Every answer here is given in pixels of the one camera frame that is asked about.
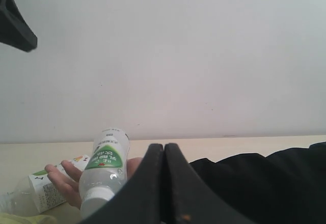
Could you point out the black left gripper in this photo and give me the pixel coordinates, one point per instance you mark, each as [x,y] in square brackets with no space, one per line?
[14,30]

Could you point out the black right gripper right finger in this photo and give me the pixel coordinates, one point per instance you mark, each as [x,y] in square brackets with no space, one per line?
[187,199]

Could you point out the white bottle with apple label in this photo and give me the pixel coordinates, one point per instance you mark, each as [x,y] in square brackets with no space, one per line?
[33,195]

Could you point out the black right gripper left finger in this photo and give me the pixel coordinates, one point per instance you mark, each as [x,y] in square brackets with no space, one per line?
[137,201]

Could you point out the white bottle green label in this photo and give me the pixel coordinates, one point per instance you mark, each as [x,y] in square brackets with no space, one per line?
[106,171]

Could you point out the open bare human hand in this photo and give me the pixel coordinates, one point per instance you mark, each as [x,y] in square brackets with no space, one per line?
[66,184]

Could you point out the yellow label bottle red cap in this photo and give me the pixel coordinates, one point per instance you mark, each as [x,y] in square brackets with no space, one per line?
[38,219]

